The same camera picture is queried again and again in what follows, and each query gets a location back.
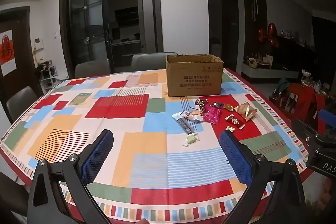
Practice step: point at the clear packet with yellow cake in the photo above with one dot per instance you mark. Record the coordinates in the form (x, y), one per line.
(195, 117)

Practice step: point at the dark sliding glass door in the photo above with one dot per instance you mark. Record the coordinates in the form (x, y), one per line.
(89, 19)

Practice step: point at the brown cardboard box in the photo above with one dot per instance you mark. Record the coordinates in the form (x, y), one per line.
(194, 77)

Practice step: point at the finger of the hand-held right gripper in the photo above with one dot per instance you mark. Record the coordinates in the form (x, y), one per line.
(304, 130)
(327, 120)

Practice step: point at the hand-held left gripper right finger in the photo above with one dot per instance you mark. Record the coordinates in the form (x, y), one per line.
(236, 154)

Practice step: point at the person's left hand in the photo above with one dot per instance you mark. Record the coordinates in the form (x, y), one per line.
(143, 221)

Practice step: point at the green cloth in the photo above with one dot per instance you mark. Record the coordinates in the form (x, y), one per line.
(283, 83)

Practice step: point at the grey dining chair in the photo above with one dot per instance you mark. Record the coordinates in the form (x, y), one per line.
(21, 103)
(149, 61)
(92, 68)

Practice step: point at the pink snack packet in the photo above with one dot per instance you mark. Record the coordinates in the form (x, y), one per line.
(211, 115)

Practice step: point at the silver refrigerator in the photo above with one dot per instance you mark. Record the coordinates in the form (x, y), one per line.
(145, 7)

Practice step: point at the white low sideboard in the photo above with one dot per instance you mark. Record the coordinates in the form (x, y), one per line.
(267, 71)

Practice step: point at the yellow jelly cup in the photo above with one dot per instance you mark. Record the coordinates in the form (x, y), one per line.
(229, 107)

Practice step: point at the tall dark cabinet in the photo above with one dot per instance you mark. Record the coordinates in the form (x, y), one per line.
(253, 19)

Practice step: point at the red snack packet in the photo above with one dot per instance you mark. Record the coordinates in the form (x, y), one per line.
(235, 121)

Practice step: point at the gold foil snack packet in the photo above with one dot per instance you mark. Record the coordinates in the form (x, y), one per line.
(245, 111)

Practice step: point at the green wrapped candy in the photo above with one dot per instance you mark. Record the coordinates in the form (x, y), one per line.
(191, 139)

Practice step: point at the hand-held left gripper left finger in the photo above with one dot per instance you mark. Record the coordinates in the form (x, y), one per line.
(98, 153)

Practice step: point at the shoe rack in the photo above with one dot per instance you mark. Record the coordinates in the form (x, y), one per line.
(47, 75)

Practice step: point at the red foil balloons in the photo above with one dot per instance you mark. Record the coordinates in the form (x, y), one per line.
(269, 31)

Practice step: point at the dark striped long packet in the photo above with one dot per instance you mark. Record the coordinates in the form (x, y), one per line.
(185, 124)

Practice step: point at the colourful patchwork tablecloth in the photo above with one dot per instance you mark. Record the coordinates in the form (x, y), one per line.
(147, 150)

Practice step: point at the red and white door poster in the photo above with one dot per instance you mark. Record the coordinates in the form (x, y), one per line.
(6, 52)

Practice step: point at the dark wooden door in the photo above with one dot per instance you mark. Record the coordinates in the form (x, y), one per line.
(25, 56)

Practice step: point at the small gold wrapped candy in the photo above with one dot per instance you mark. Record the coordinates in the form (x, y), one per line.
(230, 128)

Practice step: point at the white wall intercom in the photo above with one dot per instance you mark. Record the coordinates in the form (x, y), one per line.
(39, 44)

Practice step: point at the multicolour foil wrapped candy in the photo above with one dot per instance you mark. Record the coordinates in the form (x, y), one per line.
(217, 104)

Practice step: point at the white figurine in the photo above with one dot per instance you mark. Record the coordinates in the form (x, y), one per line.
(305, 76)

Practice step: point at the purple foil wrapped candy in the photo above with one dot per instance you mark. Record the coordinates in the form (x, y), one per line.
(202, 104)

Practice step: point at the red bag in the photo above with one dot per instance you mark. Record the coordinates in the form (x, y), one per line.
(304, 102)

